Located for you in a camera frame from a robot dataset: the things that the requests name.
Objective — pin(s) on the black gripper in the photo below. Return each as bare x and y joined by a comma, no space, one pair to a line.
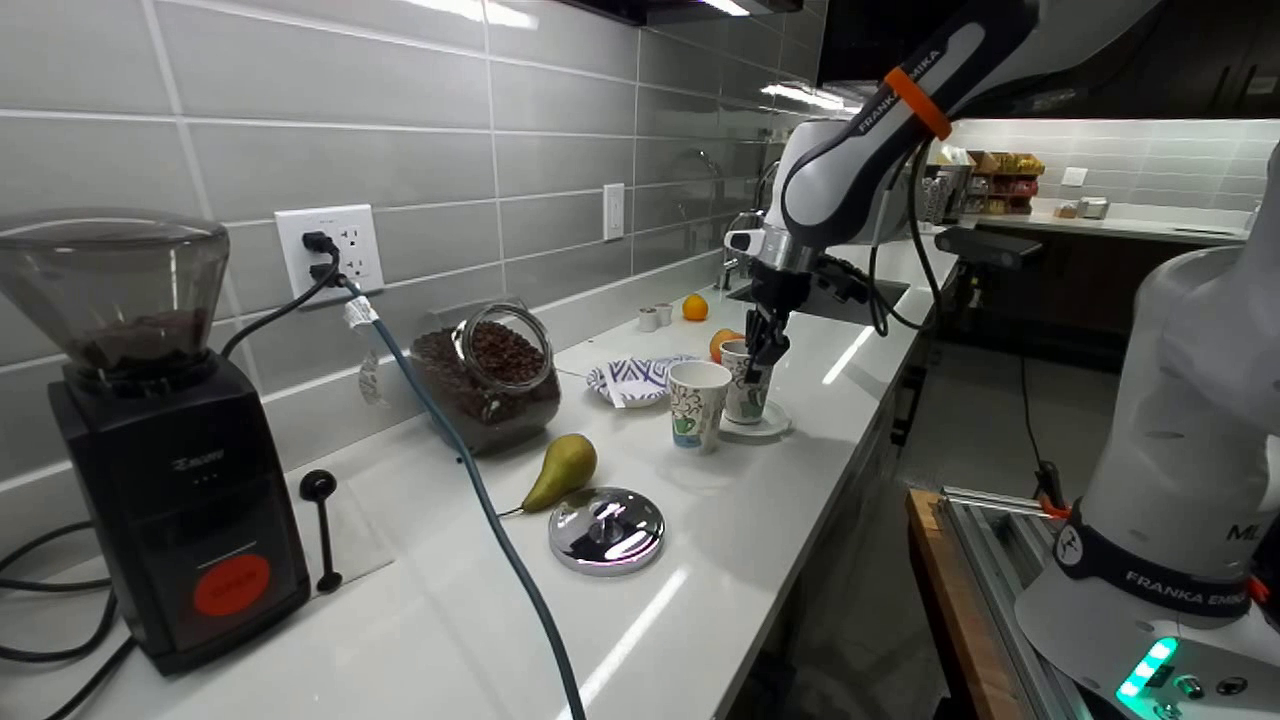
777,289

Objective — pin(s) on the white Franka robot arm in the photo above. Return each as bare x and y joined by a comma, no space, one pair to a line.
855,161

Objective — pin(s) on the shiny metal cup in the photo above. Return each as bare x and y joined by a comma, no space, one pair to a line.
607,529

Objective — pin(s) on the red yellow apple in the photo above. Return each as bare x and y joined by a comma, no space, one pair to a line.
720,347

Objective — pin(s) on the orange fruit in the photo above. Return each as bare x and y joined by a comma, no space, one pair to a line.
693,311

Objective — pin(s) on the white plastic plate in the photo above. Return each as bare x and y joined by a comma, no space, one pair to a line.
775,426

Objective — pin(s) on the large white plate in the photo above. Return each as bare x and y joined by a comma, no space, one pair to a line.
696,405

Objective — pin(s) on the small white coffee pod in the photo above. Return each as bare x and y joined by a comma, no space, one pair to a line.
652,316

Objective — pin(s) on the green yellow pear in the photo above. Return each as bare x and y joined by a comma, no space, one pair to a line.
563,474

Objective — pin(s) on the glass jar of coffee beans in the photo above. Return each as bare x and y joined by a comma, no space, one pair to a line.
484,382

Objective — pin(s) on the stacked food packages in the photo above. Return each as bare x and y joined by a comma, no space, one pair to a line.
1004,183

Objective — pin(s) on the wooden table edge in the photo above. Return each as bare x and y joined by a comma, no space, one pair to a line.
964,615

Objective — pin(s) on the black coffee tamper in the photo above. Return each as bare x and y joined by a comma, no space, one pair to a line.
321,532

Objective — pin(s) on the black coffee grinder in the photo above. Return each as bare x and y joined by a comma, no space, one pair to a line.
175,492

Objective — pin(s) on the white light switch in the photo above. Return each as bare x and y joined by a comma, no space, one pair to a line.
613,211

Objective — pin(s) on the white wall outlet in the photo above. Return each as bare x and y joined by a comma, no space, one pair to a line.
332,246

